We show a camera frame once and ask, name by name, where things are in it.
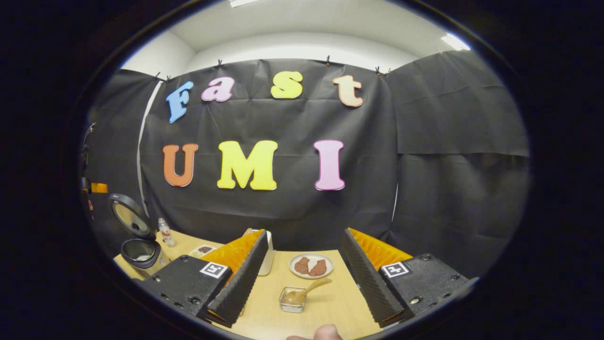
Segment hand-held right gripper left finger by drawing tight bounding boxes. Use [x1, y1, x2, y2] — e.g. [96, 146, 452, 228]
[142, 230, 268, 328]

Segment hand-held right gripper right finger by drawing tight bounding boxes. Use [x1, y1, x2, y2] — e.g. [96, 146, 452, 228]
[340, 228, 472, 327]

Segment dark grey rice cooker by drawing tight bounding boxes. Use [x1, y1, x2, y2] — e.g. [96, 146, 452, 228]
[109, 193, 171, 278]

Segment wooden spoon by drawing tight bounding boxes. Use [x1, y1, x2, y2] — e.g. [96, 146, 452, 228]
[283, 278, 333, 305]

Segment metal wire chopstick holder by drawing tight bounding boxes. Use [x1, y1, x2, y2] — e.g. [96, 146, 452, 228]
[278, 286, 308, 314]

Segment white toaster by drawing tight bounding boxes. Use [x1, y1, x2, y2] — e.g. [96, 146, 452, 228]
[244, 229, 275, 276]

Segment white plate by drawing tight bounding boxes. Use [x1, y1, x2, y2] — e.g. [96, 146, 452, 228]
[289, 253, 335, 280]

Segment small clear bottle red label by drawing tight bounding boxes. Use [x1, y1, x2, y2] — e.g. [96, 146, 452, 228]
[158, 218, 176, 247]

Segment black backdrop cloth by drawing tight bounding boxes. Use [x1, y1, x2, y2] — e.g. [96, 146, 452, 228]
[83, 50, 531, 279]

